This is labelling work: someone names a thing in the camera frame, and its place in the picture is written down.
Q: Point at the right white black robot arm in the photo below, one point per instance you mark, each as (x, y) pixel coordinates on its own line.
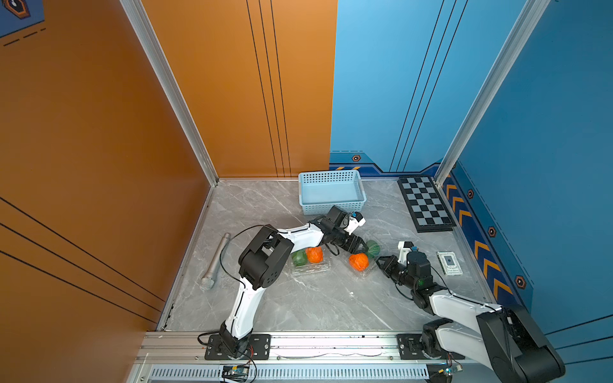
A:
(505, 339)

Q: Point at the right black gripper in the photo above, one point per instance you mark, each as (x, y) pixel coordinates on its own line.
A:
(390, 261)

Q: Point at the green orange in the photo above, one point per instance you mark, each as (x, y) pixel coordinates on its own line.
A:
(373, 249)
(299, 259)

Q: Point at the green circuit board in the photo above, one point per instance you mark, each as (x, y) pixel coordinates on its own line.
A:
(449, 370)
(235, 373)

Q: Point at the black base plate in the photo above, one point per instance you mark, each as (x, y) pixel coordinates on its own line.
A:
(410, 348)
(258, 348)

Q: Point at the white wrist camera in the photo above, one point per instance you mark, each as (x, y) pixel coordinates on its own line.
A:
(355, 220)
(404, 248)

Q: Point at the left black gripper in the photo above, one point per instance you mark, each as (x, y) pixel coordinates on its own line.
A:
(354, 242)

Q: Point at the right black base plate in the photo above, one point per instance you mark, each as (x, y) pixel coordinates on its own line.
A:
(410, 348)

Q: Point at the clear plastic clamshell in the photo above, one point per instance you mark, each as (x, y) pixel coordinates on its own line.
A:
(312, 268)
(373, 267)

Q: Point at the right green circuit board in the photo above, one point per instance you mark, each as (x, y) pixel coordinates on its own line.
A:
(449, 370)

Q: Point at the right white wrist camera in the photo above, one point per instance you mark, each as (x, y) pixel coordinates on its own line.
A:
(404, 248)

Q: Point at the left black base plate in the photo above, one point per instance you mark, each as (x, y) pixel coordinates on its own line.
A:
(258, 348)

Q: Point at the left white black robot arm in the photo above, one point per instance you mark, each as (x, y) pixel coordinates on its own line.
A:
(264, 258)

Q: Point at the orange fruit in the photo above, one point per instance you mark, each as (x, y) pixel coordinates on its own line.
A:
(359, 262)
(315, 255)

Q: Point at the small white tag card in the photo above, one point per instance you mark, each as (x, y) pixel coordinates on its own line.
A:
(449, 262)

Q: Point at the black white checkerboard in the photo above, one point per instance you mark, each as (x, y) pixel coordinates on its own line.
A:
(425, 204)

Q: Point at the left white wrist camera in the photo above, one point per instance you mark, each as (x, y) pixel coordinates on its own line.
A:
(355, 220)

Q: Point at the left green circuit board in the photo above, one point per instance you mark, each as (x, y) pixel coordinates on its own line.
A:
(235, 373)

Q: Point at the grey metal cylinder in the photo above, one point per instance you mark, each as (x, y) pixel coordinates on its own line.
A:
(208, 279)

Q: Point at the aluminium front rail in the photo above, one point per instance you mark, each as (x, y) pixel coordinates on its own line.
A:
(345, 347)

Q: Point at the light blue plastic basket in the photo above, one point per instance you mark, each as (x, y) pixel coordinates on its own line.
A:
(320, 191)

